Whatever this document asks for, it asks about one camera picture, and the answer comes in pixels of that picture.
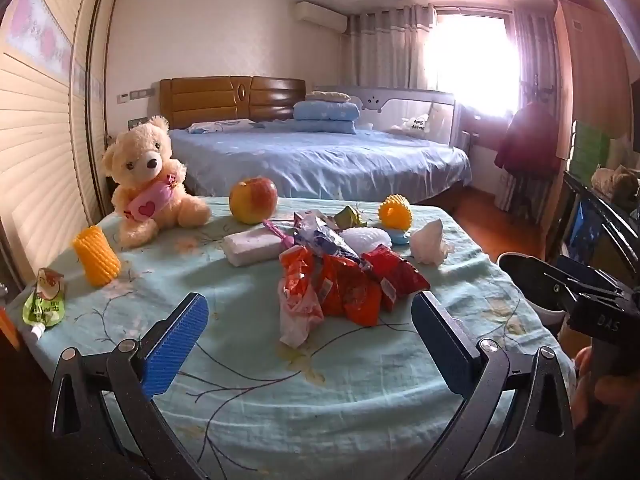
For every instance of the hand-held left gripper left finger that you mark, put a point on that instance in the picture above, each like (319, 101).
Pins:
(175, 347)

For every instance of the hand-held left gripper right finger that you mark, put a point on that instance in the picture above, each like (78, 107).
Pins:
(442, 347)

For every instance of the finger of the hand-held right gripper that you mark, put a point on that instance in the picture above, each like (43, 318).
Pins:
(525, 272)
(580, 272)

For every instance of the bright red snack packet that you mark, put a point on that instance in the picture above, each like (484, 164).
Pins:
(395, 272)

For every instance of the white tissue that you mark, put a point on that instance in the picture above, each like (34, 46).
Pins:
(430, 242)

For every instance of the red orange snack packet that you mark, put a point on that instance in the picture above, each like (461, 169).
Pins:
(350, 290)

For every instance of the blue plastic piece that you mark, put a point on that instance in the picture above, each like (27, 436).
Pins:
(400, 237)

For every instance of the yellow corn toy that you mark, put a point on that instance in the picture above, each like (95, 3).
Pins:
(97, 257)

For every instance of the white red milk carton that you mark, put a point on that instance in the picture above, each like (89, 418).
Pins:
(252, 249)

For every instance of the white pink plastic wrapper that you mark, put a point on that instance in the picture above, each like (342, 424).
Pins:
(300, 317)

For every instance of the white foam fruit net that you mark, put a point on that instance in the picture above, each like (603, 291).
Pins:
(367, 240)

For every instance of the green drink pouch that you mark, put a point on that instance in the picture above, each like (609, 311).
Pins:
(45, 300)

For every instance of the yellow spiky ball toy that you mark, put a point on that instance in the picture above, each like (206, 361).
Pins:
(395, 212)

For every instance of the pink pouch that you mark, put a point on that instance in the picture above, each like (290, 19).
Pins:
(275, 230)

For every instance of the green yellow wrapper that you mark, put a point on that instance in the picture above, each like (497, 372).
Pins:
(350, 216)

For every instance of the purple foil wrapper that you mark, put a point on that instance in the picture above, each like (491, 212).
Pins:
(325, 237)

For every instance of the person's right hand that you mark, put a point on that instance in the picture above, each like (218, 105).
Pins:
(584, 385)

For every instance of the black television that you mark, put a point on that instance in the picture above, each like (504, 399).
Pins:
(595, 230)

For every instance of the beige furry toy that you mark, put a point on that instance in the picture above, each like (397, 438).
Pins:
(615, 180)

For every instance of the green box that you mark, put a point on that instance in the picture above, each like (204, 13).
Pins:
(590, 152)

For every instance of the dark red coat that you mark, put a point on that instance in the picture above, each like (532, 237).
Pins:
(530, 140)

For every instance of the green floral tablecloth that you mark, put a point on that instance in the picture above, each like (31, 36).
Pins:
(300, 400)

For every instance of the red yellow apple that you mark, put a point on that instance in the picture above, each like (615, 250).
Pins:
(252, 200)

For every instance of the orange object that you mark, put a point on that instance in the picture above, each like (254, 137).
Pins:
(7, 327)

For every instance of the beige teddy bear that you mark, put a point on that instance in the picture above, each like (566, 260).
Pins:
(145, 180)

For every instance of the wooden cabinet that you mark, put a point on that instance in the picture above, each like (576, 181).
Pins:
(595, 70)

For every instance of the grey curtain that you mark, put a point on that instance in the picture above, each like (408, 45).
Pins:
(385, 50)
(532, 60)

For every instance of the bed with blue sheet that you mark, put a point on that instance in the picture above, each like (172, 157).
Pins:
(325, 165)

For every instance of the bright window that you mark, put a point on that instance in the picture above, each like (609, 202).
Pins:
(475, 60)

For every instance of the white blue printed pillow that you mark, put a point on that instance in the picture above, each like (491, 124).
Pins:
(225, 126)

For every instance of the cream sliding wardrobe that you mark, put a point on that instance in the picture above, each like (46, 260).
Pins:
(45, 135)

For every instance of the wooden headboard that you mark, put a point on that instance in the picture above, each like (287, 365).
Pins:
(215, 100)

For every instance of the folded blue quilt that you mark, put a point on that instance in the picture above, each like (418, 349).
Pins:
(325, 117)

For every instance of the small beige pillow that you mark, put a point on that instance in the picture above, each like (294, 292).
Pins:
(327, 96)

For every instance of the white air conditioner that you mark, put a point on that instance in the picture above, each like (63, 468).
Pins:
(320, 16)

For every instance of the grey bed guard rail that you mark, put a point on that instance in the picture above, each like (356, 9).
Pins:
(385, 105)

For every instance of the wall switch panel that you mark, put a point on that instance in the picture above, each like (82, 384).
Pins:
(135, 95)

